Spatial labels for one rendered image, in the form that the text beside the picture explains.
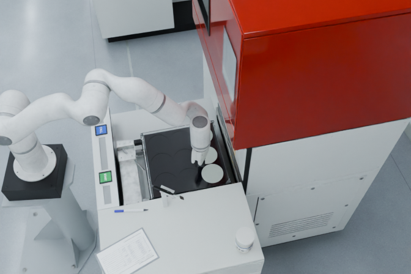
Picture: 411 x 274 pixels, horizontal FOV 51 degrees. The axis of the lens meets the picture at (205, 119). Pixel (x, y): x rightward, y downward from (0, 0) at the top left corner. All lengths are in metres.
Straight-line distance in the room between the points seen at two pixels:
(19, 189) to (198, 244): 0.84
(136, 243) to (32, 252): 1.28
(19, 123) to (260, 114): 0.89
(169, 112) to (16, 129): 0.58
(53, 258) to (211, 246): 1.38
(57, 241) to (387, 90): 2.14
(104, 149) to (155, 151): 0.23
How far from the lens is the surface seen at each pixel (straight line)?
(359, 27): 1.38
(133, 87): 1.54
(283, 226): 2.52
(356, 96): 1.65
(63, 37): 4.13
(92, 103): 1.57
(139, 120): 2.30
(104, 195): 1.94
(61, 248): 2.94
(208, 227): 1.81
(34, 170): 2.10
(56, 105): 1.67
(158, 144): 2.10
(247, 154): 1.72
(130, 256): 1.79
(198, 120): 1.74
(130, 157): 2.07
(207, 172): 2.00
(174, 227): 1.82
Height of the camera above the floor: 2.64
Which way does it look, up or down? 53 degrees down
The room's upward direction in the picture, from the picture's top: 1 degrees counter-clockwise
